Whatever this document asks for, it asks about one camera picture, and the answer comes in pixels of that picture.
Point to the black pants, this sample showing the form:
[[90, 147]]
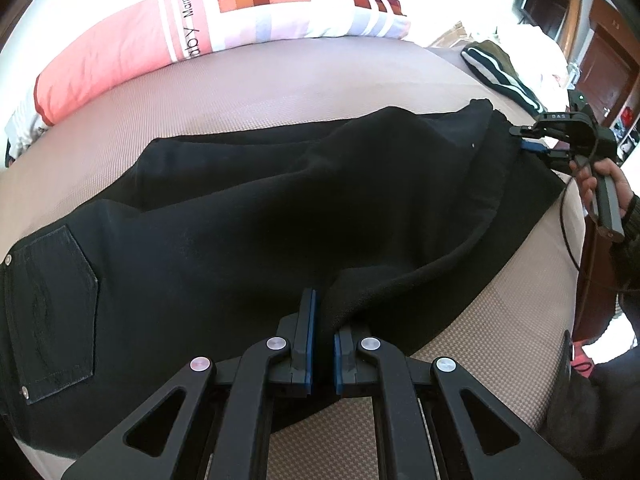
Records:
[[225, 210]]

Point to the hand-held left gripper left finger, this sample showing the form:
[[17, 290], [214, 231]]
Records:
[[306, 330]]

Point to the dark wooden bed frame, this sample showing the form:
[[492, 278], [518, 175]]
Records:
[[595, 270]]

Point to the light wooden board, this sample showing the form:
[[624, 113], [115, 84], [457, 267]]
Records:
[[450, 35]]

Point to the brown wooden wardrobe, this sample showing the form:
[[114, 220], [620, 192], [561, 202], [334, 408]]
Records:
[[607, 65]]

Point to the pink patchwork pillow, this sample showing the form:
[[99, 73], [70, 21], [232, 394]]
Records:
[[100, 60]]

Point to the green white striped garment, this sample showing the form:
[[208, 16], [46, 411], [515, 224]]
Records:
[[492, 62]]

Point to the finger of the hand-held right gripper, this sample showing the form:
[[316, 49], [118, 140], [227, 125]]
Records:
[[532, 148], [522, 130]]

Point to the person's right hand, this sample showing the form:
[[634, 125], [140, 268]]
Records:
[[586, 182]]

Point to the person's grey trouser leg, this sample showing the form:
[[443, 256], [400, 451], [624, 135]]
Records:
[[595, 410]]

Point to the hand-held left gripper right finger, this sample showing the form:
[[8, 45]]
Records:
[[340, 360]]

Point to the brown woven bed mat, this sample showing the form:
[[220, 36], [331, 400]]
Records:
[[250, 90]]

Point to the white cloth pile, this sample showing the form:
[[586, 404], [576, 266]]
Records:
[[532, 55]]

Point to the pink slipper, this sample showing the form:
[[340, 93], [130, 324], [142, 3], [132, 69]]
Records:
[[581, 357]]

